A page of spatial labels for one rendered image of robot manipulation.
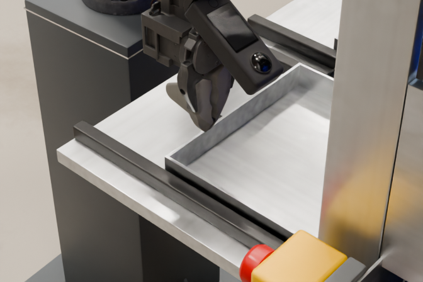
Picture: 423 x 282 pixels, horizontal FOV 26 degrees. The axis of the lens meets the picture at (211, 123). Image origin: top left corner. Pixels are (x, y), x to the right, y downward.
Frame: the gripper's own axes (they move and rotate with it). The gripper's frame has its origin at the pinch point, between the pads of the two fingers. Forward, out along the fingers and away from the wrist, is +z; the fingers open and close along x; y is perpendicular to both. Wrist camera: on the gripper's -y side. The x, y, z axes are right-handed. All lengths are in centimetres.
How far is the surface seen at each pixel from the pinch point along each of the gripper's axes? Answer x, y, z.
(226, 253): 10.0, -11.0, 6.3
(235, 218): 6.8, -9.6, 4.3
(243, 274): 19.6, -21.2, -5.6
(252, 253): 18.3, -21.1, -7.1
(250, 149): -5.2, -2.0, 6.1
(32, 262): -21, 76, 94
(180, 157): 3.4, 1.9, 4.1
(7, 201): -31, 97, 94
